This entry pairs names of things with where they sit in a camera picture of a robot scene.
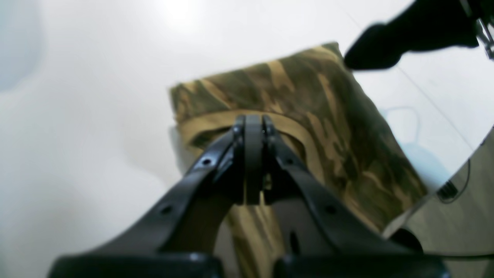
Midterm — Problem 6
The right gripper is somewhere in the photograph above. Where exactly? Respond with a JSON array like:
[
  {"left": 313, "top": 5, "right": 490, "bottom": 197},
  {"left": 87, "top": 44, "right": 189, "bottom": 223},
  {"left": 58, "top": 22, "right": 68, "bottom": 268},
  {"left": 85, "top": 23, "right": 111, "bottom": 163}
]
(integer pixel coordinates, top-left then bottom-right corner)
[{"left": 344, "top": 0, "right": 494, "bottom": 70}]

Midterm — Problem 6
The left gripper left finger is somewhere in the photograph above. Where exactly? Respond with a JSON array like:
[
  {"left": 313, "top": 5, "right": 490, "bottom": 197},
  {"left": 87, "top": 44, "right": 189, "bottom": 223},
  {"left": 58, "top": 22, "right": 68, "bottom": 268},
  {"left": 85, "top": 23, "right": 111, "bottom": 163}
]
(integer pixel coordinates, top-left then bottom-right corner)
[{"left": 48, "top": 115, "right": 246, "bottom": 278}]

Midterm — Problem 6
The camouflage t-shirt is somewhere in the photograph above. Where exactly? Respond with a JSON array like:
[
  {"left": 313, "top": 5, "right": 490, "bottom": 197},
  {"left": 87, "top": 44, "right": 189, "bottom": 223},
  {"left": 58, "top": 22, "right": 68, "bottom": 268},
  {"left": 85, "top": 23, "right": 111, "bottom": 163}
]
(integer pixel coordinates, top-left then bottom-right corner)
[{"left": 169, "top": 42, "right": 441, "bottom": 278}]

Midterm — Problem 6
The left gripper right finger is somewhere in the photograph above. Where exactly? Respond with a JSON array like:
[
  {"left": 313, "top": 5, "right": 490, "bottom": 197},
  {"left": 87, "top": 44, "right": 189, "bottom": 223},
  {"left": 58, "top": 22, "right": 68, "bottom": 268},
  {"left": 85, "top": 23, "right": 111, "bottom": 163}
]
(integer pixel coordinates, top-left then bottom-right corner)
[{"left": 253, "top": 115, "right": 450, "bottom": 278}]

